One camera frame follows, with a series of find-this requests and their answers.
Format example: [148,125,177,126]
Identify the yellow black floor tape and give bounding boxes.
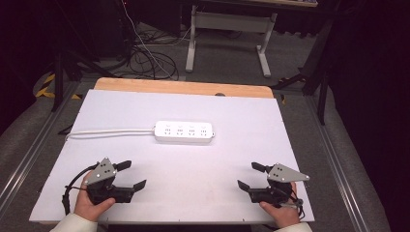
[34,72,82,101]

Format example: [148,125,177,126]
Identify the white metal desk frame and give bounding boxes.
[185,4,278,78]

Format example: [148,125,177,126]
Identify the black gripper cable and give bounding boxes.
[279,189,306,220]
[61,163,100,217]

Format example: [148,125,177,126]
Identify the white power strip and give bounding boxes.
[154,120,217,144]

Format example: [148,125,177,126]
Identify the wooden table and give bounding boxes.
[93,76,275,100]

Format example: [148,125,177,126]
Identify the person's right hand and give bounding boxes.
[259,182,302,229]

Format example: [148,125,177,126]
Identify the black floor cables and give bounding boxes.
[127,30,180,81]

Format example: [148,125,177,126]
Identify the black metal stand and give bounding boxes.
[51,0,118,113]
[270,15,337,126]

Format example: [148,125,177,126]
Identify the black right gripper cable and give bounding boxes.
[279,189,306,220]

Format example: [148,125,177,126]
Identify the white power strip cable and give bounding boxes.
[65,128,157,142]

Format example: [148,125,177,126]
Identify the white board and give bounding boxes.
[28,89,315,224]

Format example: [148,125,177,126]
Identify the thin white floor cable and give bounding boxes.
[120,0,191,79]

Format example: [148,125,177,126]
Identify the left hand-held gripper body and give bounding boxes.
[84,157,135,206]

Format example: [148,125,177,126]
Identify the person's left hand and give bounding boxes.
[73,171,116,223]

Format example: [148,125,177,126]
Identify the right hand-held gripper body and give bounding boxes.
[249,162,310,208]

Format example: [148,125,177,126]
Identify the aluminium floor rail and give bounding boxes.
[304,96,375,232]
[0,81,80,211]

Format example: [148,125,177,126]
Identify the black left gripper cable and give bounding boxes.
[61,163,100,217]

